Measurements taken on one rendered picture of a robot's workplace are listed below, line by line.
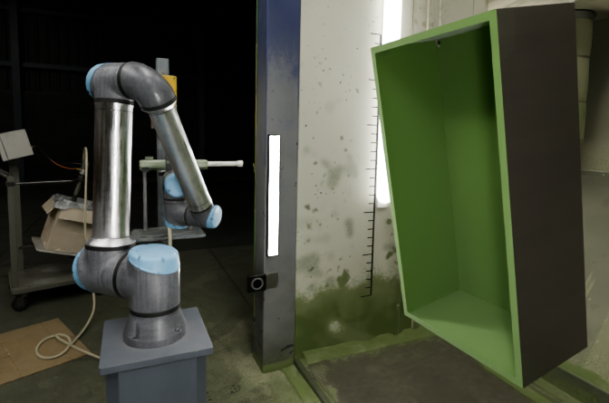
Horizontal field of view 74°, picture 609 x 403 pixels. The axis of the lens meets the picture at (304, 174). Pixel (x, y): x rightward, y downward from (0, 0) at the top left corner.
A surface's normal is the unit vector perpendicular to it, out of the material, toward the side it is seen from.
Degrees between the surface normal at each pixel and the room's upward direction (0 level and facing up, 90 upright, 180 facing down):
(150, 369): 90
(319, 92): 90
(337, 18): 90
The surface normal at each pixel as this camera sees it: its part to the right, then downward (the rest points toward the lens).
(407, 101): 0.43, 0.10
